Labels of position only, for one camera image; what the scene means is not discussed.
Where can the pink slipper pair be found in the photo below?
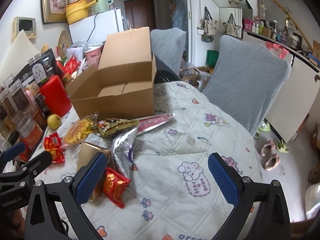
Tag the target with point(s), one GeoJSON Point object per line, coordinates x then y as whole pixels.
{"type": "Point", "coordinates": [273, 159]}

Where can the wall intercom panel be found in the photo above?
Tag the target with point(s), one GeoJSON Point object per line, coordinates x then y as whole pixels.
{"type": "Point", "coordinates": [26, 24]}

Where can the green bag on floor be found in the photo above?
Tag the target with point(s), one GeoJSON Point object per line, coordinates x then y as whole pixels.
{"type": "Point", "coordinates": [211, 58]}

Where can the small red snack packet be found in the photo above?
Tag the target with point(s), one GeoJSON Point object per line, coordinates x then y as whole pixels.
{"type": "Point", "coordinates": [114, 186]}

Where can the far grey chair cover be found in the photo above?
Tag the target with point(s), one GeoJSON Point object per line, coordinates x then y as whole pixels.
{"type": "Point", "coordinates": [168, 46]}

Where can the brown entrance door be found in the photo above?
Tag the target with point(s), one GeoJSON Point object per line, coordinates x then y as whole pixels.
{"type": "Point", "coordinates": [140, 13]}

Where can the green electric kettle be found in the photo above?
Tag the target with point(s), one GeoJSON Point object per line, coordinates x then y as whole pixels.
{"type": "Point", "coordinates": [102, 6]}

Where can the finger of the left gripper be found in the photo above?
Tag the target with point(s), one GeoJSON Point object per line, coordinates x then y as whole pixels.
{"type": "Point", "coordinates": [10, 154]}
{"type": "Point", "coordinates": [32, 169]}

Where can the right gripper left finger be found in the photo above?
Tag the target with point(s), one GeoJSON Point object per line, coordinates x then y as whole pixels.
{"type": "Point", "coordinates": [43, 220]}

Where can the clear jar orange label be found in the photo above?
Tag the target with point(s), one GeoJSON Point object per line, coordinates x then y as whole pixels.
{"type": "Point", "coordinates": [30, 130]}

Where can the brown cardboard box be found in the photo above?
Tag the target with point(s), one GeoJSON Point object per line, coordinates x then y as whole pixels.
{"type": "Point", "coordinates": [122, 85]}

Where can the waffle snack clear bag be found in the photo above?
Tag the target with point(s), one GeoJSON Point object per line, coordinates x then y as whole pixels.
{"type": "Point", "coordinates": [79, 131]}

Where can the yellow-green pear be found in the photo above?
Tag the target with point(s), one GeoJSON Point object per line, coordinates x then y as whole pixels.
{"type": "Point", "coordinates": [54, 121]}

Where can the black label bottle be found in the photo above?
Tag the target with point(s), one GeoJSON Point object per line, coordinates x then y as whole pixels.
{"type": "Point", "coordinates": [38, 69]}

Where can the near grey chair cover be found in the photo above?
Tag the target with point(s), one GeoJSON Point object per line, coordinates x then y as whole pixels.
{"type": "Point", "coordinates": [246, 80]}

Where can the pink paper cup stack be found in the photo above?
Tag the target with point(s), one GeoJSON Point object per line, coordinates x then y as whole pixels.
{"type": "Point", "coordinates": [93, 55]}

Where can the yellow pot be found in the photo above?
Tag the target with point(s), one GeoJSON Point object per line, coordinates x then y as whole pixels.
{"type": "Point", "coordinates": [78, 10]}

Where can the gold framed picture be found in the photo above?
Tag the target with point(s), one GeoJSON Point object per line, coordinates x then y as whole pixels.
{"type": "Point", "coordinates": [53, 11]}

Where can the silver foil snack bag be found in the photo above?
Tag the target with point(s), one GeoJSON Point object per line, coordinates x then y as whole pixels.
{"type": "Point", "coordinates": [122, 151]}

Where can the green brown cereal snack bag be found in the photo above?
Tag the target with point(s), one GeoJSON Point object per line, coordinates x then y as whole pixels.
{"type": "Point", "coordinates": [110, 126]}

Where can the red plastic canister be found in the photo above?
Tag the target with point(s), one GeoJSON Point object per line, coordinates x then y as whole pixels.
{"type": "Point", "coordinates": [55, 96]}

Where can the white bread print bag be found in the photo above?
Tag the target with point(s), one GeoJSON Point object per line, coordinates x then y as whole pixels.
{"type": "Point", "coordinates": [98, 141]}

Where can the white refrigerator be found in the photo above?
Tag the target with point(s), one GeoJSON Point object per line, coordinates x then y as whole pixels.
{"type": "Point", "coordinates": [95, 29]}

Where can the white patterned quilted tablecloth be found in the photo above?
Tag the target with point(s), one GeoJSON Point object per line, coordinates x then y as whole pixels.
{"type": "Point", "coordinates": [171, 191]}

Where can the grey chair cover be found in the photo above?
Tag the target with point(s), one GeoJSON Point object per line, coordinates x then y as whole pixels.
{"type": "Point", "coordinates": [168, 46]}
{"type": "Point", "coordinates": [246, 80]}

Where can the red wedding egg packet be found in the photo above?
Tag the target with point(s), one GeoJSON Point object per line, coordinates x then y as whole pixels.
{"type": "Point", "coordinates": [52, 144]}

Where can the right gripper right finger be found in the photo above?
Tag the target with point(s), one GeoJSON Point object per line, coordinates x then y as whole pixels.
{"type": "Point", "coordinates": [271, 219]}

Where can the pink snack packet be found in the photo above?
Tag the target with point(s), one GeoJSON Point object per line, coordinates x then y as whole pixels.
{"type": "Point", "coordinates": [151, 122]}

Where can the white cabinet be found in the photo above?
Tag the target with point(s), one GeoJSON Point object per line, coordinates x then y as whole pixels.
{"type": "Point", "coordinates": [297, 95]}

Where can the white foam board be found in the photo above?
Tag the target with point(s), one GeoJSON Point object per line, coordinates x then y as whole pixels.
{"type": "Point", "coordinates": [17, 56]}

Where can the woven round mat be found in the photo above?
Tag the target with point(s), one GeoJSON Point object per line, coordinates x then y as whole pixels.
{"type": "Point", "coordinates": [64, 42]}

